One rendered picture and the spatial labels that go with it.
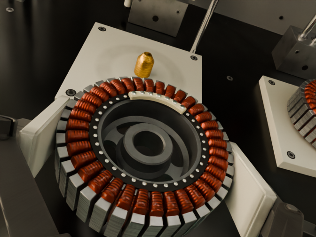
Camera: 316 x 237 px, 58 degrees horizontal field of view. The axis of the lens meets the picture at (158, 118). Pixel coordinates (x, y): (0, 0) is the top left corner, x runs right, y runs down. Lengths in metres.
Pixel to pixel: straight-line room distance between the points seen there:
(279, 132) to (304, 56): 0.17
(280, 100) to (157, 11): 0.21
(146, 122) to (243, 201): 0.09
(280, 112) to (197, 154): 0.22
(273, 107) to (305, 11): 0.26
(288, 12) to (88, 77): 0.40
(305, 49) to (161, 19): 0.22
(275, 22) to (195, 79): 0.28
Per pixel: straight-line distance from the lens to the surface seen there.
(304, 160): 0.35
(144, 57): 0.32
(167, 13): 0.43
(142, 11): 0.43
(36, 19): 0.41
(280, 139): 0.35
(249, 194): 0.16
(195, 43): 0.39
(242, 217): 0.17
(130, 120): 0.21
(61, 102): 0.18
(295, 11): 0.60
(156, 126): 0.19
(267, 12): 0.59
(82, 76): 0.31
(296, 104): 0.38
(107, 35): 0.38
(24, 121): 0.17
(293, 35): 0.49
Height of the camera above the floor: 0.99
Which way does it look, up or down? 45 degrees down
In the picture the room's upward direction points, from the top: 23 degrees clockwise
